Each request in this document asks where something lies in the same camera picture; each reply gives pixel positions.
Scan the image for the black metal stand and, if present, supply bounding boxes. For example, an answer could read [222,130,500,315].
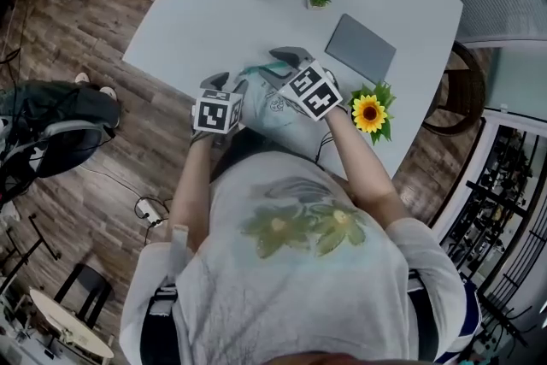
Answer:
[0,215,61,283]

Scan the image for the white shoulder strap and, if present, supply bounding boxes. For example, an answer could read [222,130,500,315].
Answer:
[170,225,190,283]

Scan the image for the white power strip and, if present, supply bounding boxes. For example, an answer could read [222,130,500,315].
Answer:
[135,198,166,227]

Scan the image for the black office chair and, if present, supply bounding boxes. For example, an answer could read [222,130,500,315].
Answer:
[0,119,117,185]

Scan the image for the round white table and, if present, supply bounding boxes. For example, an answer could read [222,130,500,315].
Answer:
[28,288,115,360]

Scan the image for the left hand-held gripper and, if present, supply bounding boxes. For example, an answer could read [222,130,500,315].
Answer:
[191,72,250,136]

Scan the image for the dark stool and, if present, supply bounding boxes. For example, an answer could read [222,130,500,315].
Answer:
[53,263,115,330]

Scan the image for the dark wicker chair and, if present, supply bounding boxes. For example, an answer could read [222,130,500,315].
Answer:
[421,40,487,137]

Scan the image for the black metal railing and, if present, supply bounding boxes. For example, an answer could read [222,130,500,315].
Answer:
[439,123,547,347]

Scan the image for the light green pouch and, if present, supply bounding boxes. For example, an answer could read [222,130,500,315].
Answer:
[233,59,328,153]

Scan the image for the sunflower in white pot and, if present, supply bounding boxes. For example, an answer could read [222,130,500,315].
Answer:
[346,81,397,146]

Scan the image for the person's black trousers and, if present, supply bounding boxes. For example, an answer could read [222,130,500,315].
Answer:
[211,127,330,185]

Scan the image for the person's right forearm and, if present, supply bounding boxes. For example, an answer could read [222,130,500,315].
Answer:
[324,109,414,232]

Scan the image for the grey notebook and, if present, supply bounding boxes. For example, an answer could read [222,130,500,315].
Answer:
[324,13,397,85]

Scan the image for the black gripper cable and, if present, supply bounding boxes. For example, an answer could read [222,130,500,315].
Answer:
[315,131,337,163]

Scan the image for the white floor cable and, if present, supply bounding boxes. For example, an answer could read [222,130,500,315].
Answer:
[83,166,144,204]

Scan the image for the person's left hand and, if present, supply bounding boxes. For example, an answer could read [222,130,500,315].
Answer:
[190,127,215,149]

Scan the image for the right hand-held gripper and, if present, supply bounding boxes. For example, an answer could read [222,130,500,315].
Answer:
[258,46,345,123]

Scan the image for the person's white floral shirt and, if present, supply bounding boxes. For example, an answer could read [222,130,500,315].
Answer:
[119,151,467,365]

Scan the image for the person's left forearm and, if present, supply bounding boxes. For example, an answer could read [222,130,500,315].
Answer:
[165,136,215,253]

